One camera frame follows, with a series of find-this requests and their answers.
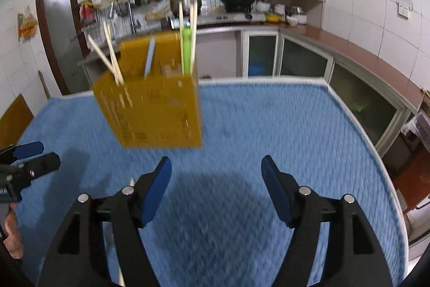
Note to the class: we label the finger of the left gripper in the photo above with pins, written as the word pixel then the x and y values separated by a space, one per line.
pixel 12 153
pixel 21 175

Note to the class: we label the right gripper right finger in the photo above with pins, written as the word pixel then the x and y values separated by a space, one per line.
pixel 354 256

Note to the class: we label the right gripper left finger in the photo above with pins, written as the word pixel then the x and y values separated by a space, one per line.
pixel 77 254

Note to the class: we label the wooden chopstick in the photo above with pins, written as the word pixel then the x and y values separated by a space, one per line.
pixel 116 69
pixel 181 27
pixel 193 24
pixel 104 59

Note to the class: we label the green handled fork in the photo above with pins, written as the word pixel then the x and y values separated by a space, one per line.
pixel 187 48

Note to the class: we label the person's left hand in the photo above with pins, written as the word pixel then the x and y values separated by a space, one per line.
pixel 13 242

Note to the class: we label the wooden board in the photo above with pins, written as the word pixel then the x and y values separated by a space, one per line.
pixel 14 122

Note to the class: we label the hanging orange bag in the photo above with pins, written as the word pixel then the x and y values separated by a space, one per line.
pixel 26 25

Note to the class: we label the yellow perforated utensil holder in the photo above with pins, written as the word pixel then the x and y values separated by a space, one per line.
pixel 159 108

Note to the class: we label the brown framed glass door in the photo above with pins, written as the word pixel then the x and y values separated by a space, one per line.
pixel 64 43

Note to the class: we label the chrome faucet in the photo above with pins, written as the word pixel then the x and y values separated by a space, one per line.
pixel 122 20

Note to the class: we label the counter cabinets glass doors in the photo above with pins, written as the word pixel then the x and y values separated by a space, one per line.
pixel 275 52

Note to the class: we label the steel cooking pot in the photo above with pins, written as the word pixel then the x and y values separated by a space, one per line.
pixel 185 6

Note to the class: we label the white stacked bowls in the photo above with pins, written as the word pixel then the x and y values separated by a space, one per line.
pixel 295 20

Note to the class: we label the steel gas stove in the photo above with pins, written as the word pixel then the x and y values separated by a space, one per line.
pixel 230 18

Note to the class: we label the black wok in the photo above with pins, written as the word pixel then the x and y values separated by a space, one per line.
pixel 238 6

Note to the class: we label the white wall socket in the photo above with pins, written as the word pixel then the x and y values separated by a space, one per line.
pixel 404 8

